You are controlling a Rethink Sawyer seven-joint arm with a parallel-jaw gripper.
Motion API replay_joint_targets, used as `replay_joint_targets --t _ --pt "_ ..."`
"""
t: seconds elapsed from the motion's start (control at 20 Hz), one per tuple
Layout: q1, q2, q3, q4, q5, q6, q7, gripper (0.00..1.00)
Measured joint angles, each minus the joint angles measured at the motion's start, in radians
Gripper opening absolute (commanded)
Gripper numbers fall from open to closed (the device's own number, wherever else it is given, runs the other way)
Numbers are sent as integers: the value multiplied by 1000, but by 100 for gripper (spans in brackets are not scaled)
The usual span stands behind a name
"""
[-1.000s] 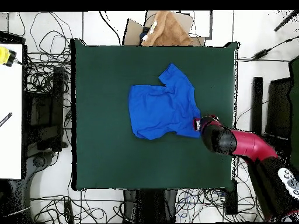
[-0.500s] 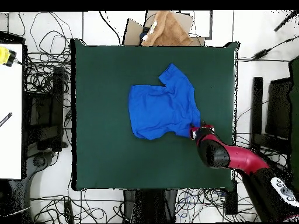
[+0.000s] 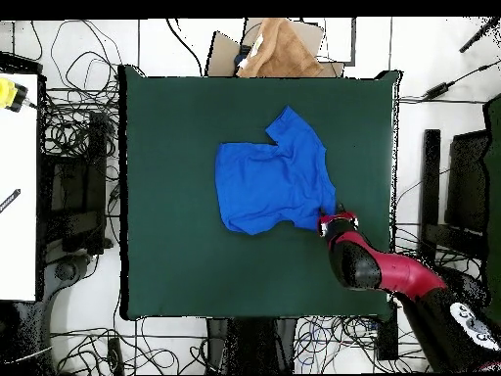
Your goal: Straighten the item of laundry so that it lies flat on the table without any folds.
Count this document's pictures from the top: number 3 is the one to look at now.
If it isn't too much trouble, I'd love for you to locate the black power adapter with cable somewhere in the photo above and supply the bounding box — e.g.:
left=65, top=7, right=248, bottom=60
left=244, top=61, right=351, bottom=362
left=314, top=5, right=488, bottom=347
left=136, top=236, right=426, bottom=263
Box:
left=398, top=58, right=501, bottom=105

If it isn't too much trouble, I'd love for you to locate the white table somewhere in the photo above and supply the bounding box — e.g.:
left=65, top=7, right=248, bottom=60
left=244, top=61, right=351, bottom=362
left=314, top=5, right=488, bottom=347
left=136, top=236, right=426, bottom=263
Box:
left=0, top=71, right=40, bottom=303

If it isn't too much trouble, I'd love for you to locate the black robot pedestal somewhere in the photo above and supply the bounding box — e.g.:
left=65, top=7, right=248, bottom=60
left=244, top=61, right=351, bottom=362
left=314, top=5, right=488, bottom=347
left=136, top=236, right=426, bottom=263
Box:
left=205, top=316, right=298, bottom=375

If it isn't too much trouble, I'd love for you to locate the black metal frame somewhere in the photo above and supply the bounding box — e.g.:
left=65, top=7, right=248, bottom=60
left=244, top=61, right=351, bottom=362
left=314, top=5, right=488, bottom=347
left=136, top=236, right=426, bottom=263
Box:
left=38, top=111, right=114, bottom=256

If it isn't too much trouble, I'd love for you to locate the yellow and black tool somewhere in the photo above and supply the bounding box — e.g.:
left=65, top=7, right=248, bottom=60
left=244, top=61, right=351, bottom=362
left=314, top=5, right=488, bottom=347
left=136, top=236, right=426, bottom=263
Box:
left=0, top=76, right=29, bottom=114

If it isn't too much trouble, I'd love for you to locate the black marker pen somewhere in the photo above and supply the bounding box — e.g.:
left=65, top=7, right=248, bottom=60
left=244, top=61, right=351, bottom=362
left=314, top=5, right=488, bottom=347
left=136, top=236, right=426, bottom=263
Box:
left=0, top=188, right=22, bottom=214

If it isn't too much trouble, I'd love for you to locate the black cable tangle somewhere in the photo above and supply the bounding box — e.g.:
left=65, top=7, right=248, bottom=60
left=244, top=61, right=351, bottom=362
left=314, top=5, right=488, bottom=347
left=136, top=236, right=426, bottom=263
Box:
left=32, top=19, right=122, bottom=162
left=293, top=314, right=432, bottom=373
left=50, top=320, right=208, bottom=375
left=392, top=222, right=484, bottom=275

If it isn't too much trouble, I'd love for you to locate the black chair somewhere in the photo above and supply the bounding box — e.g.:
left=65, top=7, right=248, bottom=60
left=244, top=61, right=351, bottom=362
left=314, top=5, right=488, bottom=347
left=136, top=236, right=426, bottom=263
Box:
left=420, top=128, right=490, bottom=256

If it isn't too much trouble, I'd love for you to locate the black rod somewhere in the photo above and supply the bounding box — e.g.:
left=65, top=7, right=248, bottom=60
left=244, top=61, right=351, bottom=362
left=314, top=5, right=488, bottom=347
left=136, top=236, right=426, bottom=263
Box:
left=458, top=17, right=501, bottom=54

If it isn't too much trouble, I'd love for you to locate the brown towel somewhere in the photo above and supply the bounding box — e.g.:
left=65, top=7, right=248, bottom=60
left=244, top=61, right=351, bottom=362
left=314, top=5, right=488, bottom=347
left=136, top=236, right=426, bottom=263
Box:
left=235, top=17, right=325, bottom=78

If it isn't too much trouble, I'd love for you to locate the cardboard box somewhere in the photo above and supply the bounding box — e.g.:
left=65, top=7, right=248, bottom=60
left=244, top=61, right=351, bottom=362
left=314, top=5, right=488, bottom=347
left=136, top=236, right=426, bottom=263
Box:
left=205, top=17, right=345, bottom=78

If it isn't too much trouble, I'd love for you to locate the dark green table cloth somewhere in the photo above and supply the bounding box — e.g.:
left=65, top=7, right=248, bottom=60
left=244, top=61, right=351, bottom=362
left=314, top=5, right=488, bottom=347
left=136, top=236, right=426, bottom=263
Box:
left=117, top=64, right=402, bottom=321

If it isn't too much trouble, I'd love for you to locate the blue shirt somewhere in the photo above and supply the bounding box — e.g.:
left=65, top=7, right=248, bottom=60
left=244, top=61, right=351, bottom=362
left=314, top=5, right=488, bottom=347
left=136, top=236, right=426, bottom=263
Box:
left=213, top=105, right=338, bottom=236

